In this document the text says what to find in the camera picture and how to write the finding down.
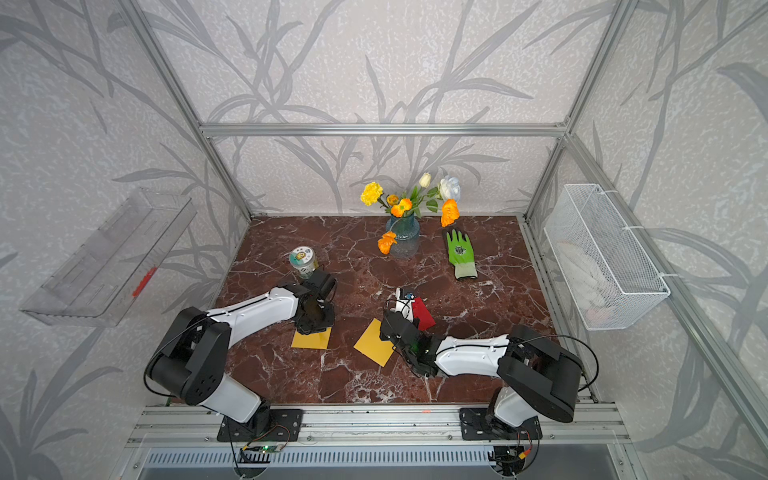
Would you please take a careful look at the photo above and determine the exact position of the small yellow envelope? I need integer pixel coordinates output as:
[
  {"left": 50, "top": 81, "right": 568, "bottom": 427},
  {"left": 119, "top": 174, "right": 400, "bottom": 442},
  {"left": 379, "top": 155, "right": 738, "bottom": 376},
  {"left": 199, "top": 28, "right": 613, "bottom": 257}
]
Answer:
[{"left": 291, "top": 328, "right": 332, "bottom": 350}]

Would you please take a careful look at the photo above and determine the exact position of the red envelope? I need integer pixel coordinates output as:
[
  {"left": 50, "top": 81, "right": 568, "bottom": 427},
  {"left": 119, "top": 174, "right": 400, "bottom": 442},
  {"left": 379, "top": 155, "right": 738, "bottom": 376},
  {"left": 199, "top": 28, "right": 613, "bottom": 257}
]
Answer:
[{"left": 411, "top": 297, "right": 436, "bottom": 331}]

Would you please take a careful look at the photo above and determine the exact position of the large yellow envelope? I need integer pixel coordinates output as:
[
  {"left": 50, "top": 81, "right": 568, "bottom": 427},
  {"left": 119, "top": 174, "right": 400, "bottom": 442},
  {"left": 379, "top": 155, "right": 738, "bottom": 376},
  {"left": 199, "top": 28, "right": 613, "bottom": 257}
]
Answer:
[{"left": 354, "top": 319, "right": 394, "bottom": 367}]

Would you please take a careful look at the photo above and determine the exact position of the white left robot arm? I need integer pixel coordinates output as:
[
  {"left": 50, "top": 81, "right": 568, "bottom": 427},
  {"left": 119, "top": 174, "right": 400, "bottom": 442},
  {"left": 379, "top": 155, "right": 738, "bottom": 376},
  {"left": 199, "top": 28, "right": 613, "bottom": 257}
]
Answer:
[{"left": 144, "top": 270, "right": 337, "bottom": 433}]

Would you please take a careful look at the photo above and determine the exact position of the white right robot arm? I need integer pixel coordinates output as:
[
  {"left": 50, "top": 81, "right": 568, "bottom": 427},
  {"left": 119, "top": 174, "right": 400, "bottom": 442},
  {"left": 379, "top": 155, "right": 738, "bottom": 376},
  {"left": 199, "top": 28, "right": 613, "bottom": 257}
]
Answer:
[{"left": 380, "top": 311, "right": 583, "bottom": 428}]

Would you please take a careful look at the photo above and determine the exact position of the round sunflower label jar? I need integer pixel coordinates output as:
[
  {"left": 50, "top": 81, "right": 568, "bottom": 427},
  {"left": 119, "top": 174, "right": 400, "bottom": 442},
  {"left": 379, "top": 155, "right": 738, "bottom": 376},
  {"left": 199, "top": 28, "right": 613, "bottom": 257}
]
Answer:
[{"left": 289, "top": 246, "right": 319, "bottom": 279}]

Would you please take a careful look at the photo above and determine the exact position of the green work glove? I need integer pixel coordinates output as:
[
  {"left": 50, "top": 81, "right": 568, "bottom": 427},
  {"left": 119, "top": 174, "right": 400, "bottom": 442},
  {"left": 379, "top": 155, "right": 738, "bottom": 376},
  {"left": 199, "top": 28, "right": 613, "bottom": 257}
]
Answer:
[{"left": 445, "top": 229, "right": 478, "bottom": 280}]

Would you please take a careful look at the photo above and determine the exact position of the blue textured glass vase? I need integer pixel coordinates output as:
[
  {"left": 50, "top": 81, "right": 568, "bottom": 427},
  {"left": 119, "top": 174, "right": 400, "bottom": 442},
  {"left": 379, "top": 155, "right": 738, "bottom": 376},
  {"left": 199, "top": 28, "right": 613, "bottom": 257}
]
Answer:
[{"left": 386, "top": 216, "right": 420, "bottom": 258}]

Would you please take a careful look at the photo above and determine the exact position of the artificial flower bouquet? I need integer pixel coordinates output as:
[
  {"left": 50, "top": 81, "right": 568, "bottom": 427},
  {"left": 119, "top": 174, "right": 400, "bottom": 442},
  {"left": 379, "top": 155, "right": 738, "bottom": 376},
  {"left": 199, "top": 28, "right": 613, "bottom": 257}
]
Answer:
[{"left": 360, "top": 173, "right": 461, "bottom": 255}]

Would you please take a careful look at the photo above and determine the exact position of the white cloth in basket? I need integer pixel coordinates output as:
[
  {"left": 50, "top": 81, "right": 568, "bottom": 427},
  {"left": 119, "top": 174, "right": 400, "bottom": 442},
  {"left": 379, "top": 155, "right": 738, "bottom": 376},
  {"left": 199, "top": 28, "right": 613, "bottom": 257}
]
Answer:
[{"left": 556, "top": 242, "right": 616, "bottom": 329}]

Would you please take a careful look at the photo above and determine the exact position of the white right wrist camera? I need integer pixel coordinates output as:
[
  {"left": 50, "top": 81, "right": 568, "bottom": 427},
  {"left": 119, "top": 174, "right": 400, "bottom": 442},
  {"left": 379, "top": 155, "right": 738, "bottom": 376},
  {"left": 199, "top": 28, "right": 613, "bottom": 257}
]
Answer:
[{"left": 393, "top": 287, "right": 416, "bottom": 322}]

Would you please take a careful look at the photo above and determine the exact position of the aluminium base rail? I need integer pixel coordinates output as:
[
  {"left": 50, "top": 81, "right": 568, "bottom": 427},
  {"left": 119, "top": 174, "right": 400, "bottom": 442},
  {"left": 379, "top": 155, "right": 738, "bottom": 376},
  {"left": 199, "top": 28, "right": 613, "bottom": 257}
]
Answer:
[{"left": 127, "top": 403, "right": 631, "bottom": 448}]

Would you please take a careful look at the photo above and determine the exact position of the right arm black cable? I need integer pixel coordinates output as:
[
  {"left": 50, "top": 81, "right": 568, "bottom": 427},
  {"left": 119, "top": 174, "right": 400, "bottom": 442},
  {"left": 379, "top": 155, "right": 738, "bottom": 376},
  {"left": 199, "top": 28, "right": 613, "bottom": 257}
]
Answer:
[{"left": 443, "top": 332, "right": 601, "bottom": 397}]

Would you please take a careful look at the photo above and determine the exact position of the white wire wall basket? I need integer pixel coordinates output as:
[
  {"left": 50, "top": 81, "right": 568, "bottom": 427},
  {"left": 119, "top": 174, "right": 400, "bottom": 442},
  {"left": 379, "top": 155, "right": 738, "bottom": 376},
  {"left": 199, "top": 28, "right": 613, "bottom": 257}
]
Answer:
[{"left": 544, "top": 183, "right": 670, "bottom": 331}]

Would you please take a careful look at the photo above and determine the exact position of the clear acrylic wall shelf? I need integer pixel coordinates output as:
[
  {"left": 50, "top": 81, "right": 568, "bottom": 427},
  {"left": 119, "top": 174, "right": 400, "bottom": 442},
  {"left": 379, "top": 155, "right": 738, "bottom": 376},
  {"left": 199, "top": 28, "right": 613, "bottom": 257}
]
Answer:
[{"left": 20, "top": 188, "right": 197, "bottom": 327}]

